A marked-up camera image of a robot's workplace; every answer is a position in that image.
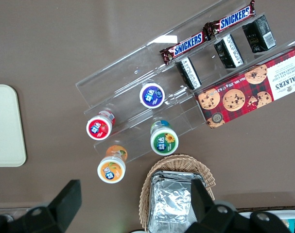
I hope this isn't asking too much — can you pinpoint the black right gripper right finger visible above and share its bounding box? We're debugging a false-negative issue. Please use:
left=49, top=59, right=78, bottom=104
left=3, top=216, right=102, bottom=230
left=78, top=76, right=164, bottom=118
left=186, top=179, right=293, bottom=233

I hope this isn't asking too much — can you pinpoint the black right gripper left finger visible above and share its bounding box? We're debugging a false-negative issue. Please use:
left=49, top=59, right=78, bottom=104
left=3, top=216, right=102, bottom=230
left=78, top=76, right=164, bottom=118
left=0, top=179, right=83, bottom=233

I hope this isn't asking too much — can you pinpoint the light woven wicker basket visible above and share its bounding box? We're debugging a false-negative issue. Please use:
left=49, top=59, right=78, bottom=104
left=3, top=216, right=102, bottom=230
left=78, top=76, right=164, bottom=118
left=139, top=153, right=216, bottom=233

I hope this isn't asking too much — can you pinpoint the white rectangular snack tray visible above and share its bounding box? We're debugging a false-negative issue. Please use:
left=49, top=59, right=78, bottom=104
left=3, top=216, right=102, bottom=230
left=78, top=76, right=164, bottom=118
left=236, top=206, right=295, bottom=233

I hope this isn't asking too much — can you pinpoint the beige plastic serving tray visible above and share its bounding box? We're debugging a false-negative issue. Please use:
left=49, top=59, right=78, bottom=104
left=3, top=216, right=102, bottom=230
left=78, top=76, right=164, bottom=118
left=0, top=84, right=27, bottom=167

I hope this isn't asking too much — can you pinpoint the aluminium foil container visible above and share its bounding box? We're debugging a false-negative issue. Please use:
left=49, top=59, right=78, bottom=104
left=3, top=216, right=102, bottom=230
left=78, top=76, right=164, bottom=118
left=147, top=170, right=208, bottom=233

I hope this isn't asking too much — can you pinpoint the orange lid gum jar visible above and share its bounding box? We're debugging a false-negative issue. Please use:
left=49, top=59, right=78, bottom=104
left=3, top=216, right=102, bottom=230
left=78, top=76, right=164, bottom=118
left=97, top=145, right=128, bottom=184

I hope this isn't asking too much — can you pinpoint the rice cracker snack pack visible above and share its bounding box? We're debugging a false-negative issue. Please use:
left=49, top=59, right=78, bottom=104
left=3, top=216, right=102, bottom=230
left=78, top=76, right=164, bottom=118
left=285, top=219, right=295, bottom=233

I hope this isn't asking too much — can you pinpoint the green lid gum jar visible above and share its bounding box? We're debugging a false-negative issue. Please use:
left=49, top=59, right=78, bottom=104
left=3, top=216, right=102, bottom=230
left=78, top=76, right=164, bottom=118
left=150, top=120, right=179, bottom=156

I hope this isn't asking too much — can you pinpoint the red lid gum jar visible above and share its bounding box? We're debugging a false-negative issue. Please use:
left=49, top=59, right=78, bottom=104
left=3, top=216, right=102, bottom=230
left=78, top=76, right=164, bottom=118
left=86, top=110, right=116, bottom=141

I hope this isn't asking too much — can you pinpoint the red Walkers cookie box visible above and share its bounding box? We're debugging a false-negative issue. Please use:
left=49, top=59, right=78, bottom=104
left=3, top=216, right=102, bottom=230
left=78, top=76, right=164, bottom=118
left=193, top=45, right=295, bottom=129

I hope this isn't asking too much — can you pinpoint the blue lid gum jar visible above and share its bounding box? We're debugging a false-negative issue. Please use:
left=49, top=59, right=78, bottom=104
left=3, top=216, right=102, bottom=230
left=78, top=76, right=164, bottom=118
left=139, top=82, right=165, bottom=109

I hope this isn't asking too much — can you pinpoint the small black snack box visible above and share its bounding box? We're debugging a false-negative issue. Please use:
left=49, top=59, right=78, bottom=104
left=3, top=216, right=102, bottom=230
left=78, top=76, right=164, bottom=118
left=214, top=33, right=244, bottom=69
left=242, top=15, right=277, bottom=54
left=175, top=56, right=202, bottom=90

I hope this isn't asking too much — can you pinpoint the clear acrylic tiered stand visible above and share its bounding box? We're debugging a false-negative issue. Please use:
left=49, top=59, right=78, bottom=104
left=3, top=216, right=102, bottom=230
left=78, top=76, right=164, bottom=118
left=75, top=0, right=295, bottom=163

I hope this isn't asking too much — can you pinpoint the Snickers chocolate bar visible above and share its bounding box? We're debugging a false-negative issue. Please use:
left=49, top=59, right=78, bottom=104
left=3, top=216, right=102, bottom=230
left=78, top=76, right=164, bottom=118
left=203, top=0, right=257, bottom=37
left=159, top=31, right=211, bottom=66

